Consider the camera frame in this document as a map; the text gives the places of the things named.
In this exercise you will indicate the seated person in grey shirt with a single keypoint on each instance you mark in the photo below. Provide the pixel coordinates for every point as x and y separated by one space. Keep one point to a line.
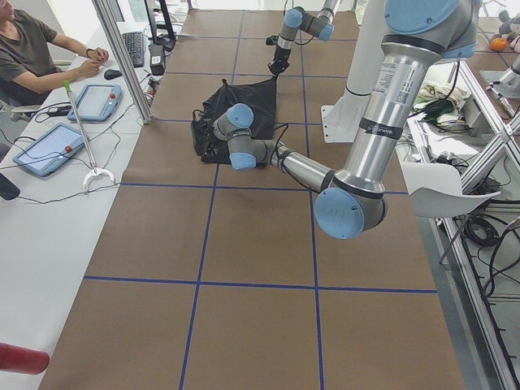
28 72

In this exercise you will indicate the black keyboard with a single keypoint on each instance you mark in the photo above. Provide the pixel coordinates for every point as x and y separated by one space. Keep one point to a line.
135 44

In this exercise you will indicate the pile of clothes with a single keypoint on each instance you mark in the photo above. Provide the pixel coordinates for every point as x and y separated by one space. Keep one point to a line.
441 105

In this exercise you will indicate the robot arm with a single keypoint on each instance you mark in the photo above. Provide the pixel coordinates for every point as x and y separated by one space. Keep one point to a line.
414 36
298 20

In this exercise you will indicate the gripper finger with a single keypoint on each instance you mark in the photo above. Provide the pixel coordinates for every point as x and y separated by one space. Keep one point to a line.
283 67
273 68

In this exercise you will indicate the reacher grabber tool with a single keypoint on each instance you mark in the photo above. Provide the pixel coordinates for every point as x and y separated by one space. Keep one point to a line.
95 170

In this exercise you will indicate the aluminium frame post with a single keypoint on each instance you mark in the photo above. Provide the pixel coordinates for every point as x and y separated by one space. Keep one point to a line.
107 19

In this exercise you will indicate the black box on desk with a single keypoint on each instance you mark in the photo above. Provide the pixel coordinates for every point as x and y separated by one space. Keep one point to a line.
157 61

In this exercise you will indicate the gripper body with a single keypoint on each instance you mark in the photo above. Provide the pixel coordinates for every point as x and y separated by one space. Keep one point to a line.
280 55
205 134

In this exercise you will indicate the upper teach pendant tablet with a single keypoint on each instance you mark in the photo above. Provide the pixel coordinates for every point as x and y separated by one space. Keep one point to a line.
98 102

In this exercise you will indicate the red cylinder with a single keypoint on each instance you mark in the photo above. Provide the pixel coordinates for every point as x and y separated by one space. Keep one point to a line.
23 361

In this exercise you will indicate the white chair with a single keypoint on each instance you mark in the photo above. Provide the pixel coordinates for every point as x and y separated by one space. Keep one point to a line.
436 190

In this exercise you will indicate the teach pendant tablet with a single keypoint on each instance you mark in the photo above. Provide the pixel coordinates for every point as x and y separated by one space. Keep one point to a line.
98 102
50 151

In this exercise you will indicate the lower teach pendant tablet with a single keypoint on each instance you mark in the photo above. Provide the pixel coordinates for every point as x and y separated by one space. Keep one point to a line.
50 151

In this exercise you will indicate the black computer mouse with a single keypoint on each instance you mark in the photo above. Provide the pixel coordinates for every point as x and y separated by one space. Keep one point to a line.
111 74

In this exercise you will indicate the black graphic t-shirt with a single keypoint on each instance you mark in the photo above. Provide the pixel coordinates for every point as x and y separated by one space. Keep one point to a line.
243 118

